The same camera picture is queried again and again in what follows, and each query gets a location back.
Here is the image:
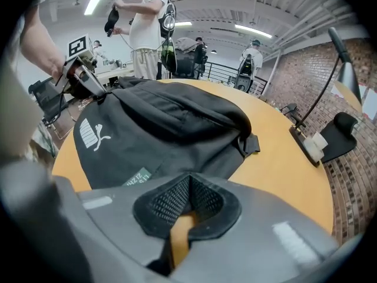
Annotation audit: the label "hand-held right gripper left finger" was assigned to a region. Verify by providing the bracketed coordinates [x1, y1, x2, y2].
[0, 160, 193, 283]

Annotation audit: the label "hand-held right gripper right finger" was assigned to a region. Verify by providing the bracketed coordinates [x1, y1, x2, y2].
[172, 172, 340, 283]

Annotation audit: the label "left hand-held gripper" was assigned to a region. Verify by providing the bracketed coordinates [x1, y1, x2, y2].
[54, 34, 107, 97]

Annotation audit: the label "black bag with zipper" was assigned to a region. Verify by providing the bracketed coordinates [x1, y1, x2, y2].
[72, 75, 262, 190]

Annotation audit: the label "person's left forearm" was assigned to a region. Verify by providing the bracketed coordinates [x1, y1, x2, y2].
[19, 6, 66, 79]

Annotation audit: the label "person's left hand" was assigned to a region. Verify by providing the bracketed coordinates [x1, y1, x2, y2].
[50, 60, 65, 81]

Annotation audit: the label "black mesh chair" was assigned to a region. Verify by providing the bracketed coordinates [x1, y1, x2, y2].
[28, 80, 70, 127]

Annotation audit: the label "black cap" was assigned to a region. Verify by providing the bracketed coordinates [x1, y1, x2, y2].
[104, 6, 120, 38]

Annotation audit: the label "person's patterned trousers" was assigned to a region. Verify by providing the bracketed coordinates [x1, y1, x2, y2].
[28, 122, 59, 163]

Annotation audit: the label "person's light shirt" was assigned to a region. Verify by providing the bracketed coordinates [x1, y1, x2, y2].
[0, 60, 42, 162]

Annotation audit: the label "black office chair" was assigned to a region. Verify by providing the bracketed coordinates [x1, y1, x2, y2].
[172, 47, 204, 80]

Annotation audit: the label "grey cloth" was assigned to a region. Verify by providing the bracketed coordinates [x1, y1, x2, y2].
[176, 37, 199, 52]

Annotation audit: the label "black metal railing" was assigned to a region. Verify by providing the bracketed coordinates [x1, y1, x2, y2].
[203, 61, 269, 96]

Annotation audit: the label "small black chair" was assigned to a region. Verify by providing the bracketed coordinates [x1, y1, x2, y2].
[279, 103, 299, 118]

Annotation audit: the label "black upright case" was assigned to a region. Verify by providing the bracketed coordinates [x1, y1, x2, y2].
[234, 54, 254, 94]

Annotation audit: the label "white paper sheets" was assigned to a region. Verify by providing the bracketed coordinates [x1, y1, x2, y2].
[329, 83, 377, 119]

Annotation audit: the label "black desk lamp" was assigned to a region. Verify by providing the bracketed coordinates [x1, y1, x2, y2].
[289, 27, 363, 168]

